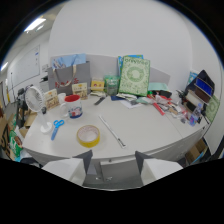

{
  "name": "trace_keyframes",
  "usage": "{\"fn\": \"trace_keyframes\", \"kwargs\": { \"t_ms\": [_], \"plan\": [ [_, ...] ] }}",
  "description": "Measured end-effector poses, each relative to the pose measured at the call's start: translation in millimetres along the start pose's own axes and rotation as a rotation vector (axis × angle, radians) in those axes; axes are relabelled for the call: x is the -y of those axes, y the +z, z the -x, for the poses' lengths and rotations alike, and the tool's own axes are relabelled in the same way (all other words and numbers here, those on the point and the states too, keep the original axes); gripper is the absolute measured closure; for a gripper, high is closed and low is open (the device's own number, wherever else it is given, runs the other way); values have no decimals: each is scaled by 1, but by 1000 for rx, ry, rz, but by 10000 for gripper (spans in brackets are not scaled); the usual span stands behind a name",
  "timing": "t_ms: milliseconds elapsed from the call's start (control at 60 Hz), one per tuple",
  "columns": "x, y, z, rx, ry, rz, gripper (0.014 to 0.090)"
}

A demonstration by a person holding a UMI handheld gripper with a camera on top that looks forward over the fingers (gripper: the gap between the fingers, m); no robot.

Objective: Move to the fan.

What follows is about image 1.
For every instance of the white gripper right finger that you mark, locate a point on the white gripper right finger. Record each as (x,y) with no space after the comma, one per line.
(156,168)

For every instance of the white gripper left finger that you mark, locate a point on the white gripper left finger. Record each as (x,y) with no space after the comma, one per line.
(68,168)

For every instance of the small white desk fan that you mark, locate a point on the small white desk fan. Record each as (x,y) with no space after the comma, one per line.
(36,100)

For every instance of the yellow tape roll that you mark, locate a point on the yellow tape roll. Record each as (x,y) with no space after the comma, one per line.
(88,135)

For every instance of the cardboard box under table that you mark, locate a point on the cardboard box under table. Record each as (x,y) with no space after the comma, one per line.
(196,151)

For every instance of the red pen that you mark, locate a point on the red pen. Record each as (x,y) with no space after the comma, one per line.
(159,108)

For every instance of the white mug red rim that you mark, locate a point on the white mug red rim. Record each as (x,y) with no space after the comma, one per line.
(73,106)

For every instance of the brown cardboard box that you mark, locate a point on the brown cardboard box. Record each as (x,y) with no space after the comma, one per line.
(28,118)

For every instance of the clear plastic bottle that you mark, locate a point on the clear plastic bottle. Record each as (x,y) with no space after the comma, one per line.
(196,113)

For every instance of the white plastic cup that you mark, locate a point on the white plastic cup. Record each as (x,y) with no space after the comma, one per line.
(61,98)

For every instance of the tan printed card box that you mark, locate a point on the tan printed card box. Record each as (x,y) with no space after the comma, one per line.
(80,90)
(51,98)

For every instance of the black marker pen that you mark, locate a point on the black marker pen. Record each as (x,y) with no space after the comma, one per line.
(99,100)

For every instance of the teal flat packet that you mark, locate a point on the teal flat packet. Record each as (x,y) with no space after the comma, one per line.
(158,86)

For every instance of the green patterned flat packet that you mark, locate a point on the green patterned flat packet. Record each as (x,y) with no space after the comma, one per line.
(212,108)

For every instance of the small yellow box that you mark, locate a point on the small yellow box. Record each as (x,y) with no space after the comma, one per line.
(97,84)

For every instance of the grey paper gift bag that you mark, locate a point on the grey paper gift bag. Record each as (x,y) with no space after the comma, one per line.
(70,78)

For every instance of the dark blue open box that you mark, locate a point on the dark blue open box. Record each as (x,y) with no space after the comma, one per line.
(202,87)

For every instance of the green glass jar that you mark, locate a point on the green glass jar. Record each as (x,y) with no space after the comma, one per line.
(111,85)

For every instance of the green patterned book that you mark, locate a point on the green patterned book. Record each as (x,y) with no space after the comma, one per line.
(134,76)

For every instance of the blue book behind green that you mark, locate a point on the blue book behind green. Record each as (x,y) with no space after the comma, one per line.
(128,57)

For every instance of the wall whiteboard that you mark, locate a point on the wall whiteboard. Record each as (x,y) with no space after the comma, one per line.
(25,65)

